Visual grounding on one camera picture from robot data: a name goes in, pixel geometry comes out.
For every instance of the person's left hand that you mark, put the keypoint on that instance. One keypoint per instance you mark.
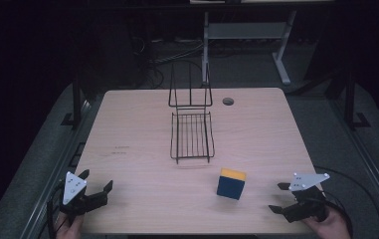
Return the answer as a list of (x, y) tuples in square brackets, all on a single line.
[(67, 229)]

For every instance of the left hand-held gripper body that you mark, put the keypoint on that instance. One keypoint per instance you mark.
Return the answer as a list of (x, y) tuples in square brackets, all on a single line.
[(72, 189)]

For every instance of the aluminium frame rail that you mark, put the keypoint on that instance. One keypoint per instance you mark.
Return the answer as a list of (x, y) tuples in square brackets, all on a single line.
[(54, 172), (369, 159)]

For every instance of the white metal desk frame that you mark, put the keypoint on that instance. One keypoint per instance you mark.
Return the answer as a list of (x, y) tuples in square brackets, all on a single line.
[(243, 31)]

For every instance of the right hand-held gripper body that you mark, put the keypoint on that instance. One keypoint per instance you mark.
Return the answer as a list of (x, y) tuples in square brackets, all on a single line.
[(306, 202)]

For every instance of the black metal stand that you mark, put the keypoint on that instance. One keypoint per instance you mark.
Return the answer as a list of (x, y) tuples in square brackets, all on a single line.
[(76, 99), (350, 99)]

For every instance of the person's right hand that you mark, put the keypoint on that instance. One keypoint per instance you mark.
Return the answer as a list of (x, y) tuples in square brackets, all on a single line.
[(333, 227)]

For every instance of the blue box with yellow top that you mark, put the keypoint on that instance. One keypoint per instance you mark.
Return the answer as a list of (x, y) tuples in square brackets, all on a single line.
[(230, 187)]

